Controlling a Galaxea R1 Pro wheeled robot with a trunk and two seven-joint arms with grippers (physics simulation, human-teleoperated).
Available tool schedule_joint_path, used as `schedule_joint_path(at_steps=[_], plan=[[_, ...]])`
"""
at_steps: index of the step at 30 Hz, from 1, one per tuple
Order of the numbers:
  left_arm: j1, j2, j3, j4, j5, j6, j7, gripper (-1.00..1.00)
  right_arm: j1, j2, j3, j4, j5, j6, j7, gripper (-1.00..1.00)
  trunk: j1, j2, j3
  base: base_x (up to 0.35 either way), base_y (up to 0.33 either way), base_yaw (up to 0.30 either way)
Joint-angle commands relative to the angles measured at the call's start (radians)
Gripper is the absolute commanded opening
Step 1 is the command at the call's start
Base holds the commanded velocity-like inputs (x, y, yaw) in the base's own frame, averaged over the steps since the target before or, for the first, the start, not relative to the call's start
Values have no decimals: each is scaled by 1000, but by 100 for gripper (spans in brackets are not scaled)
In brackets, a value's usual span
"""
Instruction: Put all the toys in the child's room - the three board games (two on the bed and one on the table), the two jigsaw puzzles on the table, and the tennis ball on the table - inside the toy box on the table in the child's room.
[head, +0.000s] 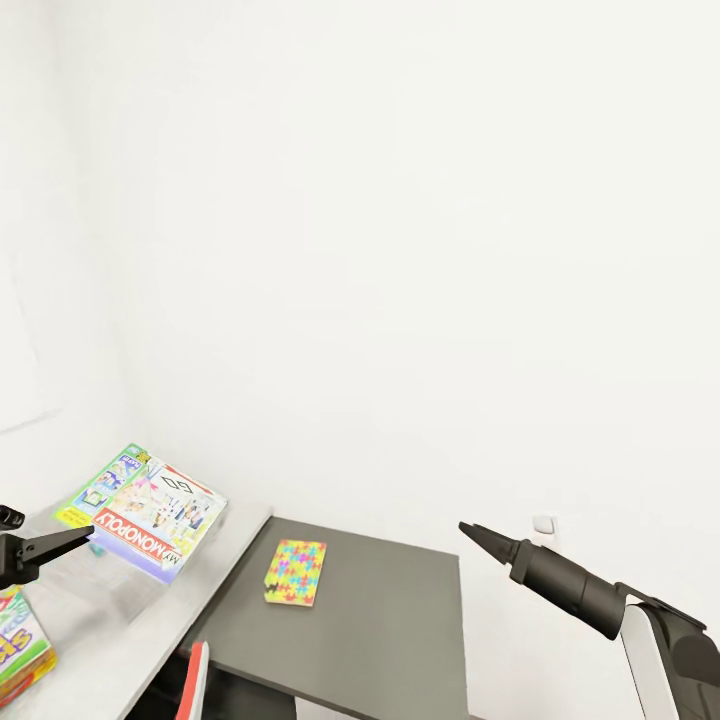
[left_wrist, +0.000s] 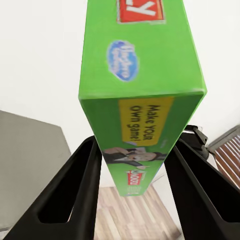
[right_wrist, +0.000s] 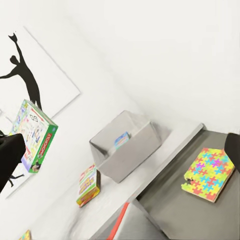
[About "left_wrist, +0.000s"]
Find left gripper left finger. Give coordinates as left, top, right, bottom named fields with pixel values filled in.
left=3, top=135, right=103, bottom=240

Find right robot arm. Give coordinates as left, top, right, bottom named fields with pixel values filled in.
left=179, top=124, right=222, bottom=173

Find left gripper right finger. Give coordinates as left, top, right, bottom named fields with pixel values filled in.
left=164, top=138, right=240, bottom=240

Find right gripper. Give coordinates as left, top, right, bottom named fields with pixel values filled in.
left=179, top=128, right=208, bottom=156

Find board game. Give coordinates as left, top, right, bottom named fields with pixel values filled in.
left=78, top=0, right=208, bottom=197

